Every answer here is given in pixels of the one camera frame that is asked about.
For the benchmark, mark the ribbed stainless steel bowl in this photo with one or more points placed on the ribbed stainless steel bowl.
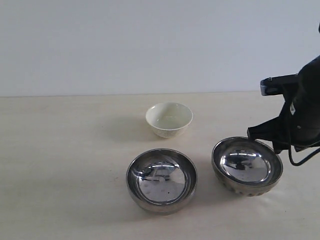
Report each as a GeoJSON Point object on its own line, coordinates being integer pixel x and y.
{"type": "Point", "coordinates": [246, 167]}

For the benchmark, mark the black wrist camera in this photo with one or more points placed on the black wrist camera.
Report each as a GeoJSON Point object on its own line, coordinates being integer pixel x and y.
{"type": "Point", "coordinates": [278, 85]}

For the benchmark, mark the cream ceramic bowl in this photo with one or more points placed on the cream ceramic bowl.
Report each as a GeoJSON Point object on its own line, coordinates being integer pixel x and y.
{"type": "Point", "coordinates": [169, 119]}

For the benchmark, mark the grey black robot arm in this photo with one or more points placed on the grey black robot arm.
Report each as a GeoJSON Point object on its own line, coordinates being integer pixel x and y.
{"type": "Point", "coordinates": [298, 123]}

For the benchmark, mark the smooth stainless steel bowl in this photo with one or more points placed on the smooth stainless steel bowl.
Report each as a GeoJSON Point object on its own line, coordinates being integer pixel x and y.
{"type": "Point", "coordinates": [162, 181]}

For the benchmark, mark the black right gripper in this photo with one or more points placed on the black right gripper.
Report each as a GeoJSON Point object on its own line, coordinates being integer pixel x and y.
{"type": "Point", "coordinates": [282, 131]}

